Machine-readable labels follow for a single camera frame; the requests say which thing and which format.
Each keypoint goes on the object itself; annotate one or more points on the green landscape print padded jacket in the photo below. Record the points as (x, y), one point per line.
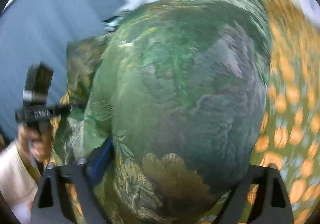
(175, 88)

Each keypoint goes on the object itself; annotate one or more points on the blue-grey curtain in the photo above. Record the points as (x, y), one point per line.
(50, 38)

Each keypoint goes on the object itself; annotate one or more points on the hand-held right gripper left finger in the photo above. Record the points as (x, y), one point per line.
(101, 161)

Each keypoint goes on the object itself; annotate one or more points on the person's left forearm white sleeve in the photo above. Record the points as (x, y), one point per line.
(13, 176)

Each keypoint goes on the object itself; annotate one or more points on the person's left hand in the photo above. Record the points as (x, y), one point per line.
(35, 144)

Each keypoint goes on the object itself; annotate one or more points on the olive quilt with orange flowers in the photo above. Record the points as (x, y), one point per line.
(295, 114)

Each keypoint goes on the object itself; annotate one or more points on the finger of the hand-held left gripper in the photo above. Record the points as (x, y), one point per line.
(66, 109)

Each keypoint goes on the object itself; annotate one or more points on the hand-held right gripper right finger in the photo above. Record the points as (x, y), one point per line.
(252, 184)

